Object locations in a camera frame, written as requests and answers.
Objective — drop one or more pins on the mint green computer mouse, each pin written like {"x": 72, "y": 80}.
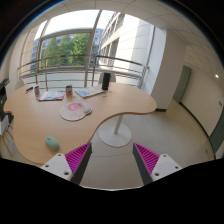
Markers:
{"x": 52, "y": 143}

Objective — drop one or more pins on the magazine with pink cover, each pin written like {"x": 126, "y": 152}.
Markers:
{"x": 52, "y": 95}

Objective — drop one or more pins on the black speaker box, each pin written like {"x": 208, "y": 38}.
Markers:
{"x": 106, "y": 80}

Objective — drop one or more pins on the black printer at left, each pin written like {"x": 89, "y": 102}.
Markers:
{"x": 3, "y": 95}

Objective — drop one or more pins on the pink round mouse pad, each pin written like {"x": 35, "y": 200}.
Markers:
{"x": 75, "y": 111}

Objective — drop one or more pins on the wooden curved table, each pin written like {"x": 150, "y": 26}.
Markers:
{"x": 35, "y": 120}

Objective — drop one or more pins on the white patterned cup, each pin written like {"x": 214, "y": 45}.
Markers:
{"x": 37, "y": 91}

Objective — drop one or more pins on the white table pedestal base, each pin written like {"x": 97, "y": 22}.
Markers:
{"x": 114, "y": 133}

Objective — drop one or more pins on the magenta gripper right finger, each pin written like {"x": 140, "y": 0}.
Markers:
{"x": 153, "y": 166}

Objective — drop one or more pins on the white chair at left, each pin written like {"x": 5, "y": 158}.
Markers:
{"x": 6, "y": 135}

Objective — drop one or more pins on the metal balcony railing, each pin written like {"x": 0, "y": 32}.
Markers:
{"x": 56, "y": 72}

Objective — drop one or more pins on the blue open booklet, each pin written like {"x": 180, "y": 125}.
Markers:
{"x": 89, "y": 91}

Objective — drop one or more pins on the grey green door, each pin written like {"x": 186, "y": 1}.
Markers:
{"x": 182, "y": 84}

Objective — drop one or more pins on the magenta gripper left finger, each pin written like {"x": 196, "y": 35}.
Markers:
{"x": 70, "y": 166}

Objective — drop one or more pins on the red patterned cup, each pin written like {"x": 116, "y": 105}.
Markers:
{"x": 69, "y": 90}

